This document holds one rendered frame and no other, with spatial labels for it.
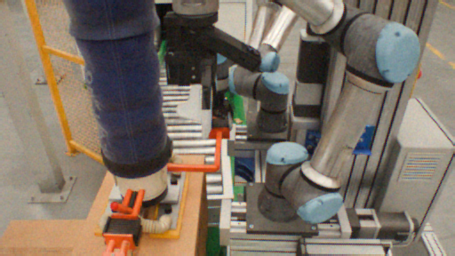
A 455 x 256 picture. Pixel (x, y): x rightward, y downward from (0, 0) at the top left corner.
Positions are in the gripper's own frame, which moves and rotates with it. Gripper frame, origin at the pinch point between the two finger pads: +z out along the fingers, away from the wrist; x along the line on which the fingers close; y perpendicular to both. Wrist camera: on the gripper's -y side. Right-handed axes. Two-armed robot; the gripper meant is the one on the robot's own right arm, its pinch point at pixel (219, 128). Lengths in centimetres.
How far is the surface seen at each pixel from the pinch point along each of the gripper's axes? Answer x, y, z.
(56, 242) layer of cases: -78, 19, 53
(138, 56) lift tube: -19, 37, -46
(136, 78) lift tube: -20, 38, -40
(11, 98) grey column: -138, -68, 23
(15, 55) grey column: -128, -72, -5
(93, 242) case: -40, 49, 13
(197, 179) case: -8.3, 16.5, 13.4
